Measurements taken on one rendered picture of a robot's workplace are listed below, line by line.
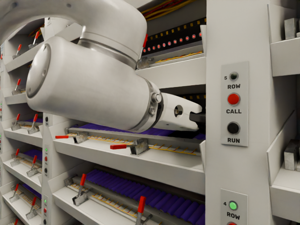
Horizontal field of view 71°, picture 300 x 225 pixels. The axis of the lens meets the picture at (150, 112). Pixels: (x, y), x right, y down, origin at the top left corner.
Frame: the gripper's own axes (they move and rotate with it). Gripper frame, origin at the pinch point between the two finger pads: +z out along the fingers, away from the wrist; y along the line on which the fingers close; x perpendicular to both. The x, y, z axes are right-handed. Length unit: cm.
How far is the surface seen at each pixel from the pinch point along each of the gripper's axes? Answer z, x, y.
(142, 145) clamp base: -4.0, 5.9, 10.3
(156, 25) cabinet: 5.8, -33.6, 22.2
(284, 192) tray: -5.4, 9.1, -17.8
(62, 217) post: 4, 36, 54
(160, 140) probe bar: -1.8, 4.1, 7.0
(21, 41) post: -9, -46, 124
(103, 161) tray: -4.1, 11.4, 23.3
